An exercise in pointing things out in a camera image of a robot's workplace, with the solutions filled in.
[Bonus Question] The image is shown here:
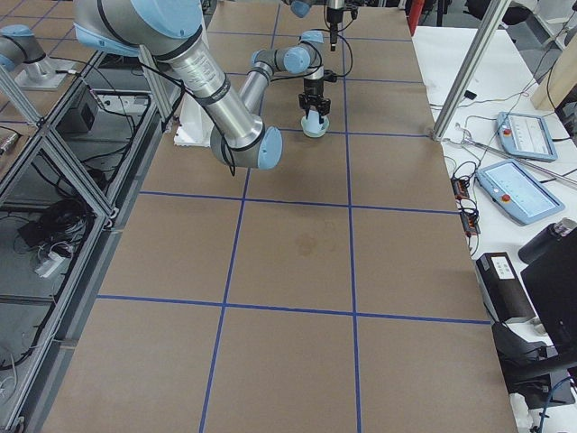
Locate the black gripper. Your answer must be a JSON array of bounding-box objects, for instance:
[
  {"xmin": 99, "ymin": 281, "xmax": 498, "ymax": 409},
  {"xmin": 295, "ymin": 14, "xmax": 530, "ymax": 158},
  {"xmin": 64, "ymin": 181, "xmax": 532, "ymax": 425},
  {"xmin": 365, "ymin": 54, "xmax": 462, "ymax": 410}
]
[
  {"xmin": 298, "ymin": 78, "xmax": 331, "ymax": 129},
  {"xmin": 325, "ymin": 0, "xmax": 343, "ymax": 51}
]

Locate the light blue plastic cup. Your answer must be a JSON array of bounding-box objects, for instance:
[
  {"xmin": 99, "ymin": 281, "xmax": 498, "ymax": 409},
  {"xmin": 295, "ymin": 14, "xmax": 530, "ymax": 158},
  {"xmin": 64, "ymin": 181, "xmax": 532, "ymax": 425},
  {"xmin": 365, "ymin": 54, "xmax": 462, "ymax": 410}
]
[{"xmin": 302, "ymin": 111, "xmax": 328, "ymax": 136}]

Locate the light green bowl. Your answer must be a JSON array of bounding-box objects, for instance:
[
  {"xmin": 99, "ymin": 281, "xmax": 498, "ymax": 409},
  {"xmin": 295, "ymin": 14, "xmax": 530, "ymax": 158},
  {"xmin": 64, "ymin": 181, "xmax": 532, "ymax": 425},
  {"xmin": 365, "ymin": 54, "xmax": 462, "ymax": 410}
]
[{"xmin": 300, "ymin": 115, "xmax": 330, "ymax": 138}]

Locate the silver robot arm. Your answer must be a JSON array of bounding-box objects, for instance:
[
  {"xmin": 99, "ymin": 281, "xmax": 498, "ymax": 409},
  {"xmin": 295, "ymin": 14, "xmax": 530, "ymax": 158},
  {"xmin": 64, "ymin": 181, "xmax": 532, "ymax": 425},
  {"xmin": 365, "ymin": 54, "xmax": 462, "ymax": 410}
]
[
  {"xmin": 74, "ymin": 1, "xmax": 331, "ymax": 170},
  {"xmin": 283, "ymin": 0, "xmax": 364, "ymax": 51}
]

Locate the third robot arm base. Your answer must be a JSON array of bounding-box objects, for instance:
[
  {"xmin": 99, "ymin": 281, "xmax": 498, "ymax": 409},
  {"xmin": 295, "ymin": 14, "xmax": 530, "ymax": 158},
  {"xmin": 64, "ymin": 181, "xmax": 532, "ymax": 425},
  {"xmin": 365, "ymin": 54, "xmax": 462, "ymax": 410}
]
[{"xmin": 1, "ymin": 24, "xmax": 77, "ymax": 90}]

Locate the dark water bottle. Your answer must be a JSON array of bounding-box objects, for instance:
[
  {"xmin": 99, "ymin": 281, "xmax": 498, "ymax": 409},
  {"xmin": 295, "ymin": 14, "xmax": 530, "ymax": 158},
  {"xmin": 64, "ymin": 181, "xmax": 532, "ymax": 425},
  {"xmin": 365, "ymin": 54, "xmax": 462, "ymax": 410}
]
[{"xmin": 517, "ymin": 217, "xmax": 576, "ymax": 264}]

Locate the small black square pad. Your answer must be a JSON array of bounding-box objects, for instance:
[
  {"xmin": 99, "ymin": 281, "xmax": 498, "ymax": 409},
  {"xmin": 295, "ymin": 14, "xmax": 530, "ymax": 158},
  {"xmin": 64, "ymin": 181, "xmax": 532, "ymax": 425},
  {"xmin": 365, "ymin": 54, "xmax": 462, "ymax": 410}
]
[{"xmin": 463, "ymin": 90, "xmax": 477, "ymax": 100}]

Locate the metal reacher grabber stick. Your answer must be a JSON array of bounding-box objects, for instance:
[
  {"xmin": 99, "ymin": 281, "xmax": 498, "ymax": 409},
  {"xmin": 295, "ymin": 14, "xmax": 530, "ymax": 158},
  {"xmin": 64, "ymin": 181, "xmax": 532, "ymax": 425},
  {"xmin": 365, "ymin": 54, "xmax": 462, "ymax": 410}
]
[{"xmin": 441, "ymin": 137, "xmax": 576, "ymax": 188}]

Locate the near blue teach pendant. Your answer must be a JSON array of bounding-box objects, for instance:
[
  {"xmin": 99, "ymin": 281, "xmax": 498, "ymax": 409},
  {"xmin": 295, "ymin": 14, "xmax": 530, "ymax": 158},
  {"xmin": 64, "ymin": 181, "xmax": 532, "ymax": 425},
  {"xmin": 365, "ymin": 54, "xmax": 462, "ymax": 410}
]
[{"xmin": 476, "ymin": 159, "xmax": 565, "ymax": 226}]

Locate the blue teach pendant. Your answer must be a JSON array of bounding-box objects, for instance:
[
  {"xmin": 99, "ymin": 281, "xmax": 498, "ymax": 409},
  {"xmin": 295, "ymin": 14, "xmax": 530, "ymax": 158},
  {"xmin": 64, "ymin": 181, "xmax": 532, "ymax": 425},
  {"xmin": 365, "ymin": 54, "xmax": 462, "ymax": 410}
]
[
  {"xmin": 497, "ymin": 112, "xmax": 558, "ymax": 162},
  {"xmin": 476, "ymin": 159, "xmax": 565, "ymax": 226}
]

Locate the far blue teach pendant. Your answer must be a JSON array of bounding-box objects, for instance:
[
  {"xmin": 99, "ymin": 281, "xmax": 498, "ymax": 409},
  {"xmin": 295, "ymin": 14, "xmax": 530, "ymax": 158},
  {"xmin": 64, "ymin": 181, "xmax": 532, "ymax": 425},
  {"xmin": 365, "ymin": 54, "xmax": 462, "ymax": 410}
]
[{"xmin": 497, "ymin": 112, "xmax": 558, "ymax": 162}]

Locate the black box with label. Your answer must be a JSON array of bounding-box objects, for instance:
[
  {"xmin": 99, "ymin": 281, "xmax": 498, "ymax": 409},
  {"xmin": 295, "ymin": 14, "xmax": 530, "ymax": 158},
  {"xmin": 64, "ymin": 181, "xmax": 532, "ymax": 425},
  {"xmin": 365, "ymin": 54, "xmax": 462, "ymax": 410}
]
[{"xmin": 475, "ymin": 252, "xmax": 536, "ymax": 324}]

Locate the black computer monitor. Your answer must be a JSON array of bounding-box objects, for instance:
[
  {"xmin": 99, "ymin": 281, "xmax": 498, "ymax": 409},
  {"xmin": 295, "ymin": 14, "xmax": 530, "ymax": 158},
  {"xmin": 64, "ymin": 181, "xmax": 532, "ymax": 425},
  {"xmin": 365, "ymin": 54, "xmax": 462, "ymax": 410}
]
[{"xmin": 521, "ymin": 230, "xmax": 576, "ymax": 352}]

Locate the white power strip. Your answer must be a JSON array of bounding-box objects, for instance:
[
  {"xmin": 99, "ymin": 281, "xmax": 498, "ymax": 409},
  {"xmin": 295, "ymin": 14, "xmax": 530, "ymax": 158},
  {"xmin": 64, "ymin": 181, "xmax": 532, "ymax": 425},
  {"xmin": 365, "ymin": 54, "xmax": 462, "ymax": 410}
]
[{"xmin": 35, "ymin": 252, "xmax": 64, "ymax": 278}]

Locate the black camera cable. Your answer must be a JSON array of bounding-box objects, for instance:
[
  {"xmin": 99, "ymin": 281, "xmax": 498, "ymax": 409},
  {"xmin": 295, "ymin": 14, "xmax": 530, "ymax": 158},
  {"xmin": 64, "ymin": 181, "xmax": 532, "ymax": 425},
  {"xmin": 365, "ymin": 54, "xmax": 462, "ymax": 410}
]
[{"xmin": 270, "ymin": 33, "xmax": 353, "ymax": 82}]

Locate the white central pedestal column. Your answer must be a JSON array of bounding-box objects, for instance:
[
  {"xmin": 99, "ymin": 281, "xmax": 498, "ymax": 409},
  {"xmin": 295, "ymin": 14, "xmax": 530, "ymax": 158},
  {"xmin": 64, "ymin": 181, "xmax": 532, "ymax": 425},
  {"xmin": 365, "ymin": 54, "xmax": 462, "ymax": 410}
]
[{"xmin": 174, "ymin": 94, "xmax": 214, "ymax": 148}]

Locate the aluminium frame post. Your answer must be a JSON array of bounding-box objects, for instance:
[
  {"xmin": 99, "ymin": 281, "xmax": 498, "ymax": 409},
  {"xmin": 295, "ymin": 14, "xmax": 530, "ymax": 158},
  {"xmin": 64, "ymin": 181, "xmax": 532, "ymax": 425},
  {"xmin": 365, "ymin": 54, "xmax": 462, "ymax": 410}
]
[{"xmin": 431, "ymin": 0, "xmax": 511, "ymax": 142}]

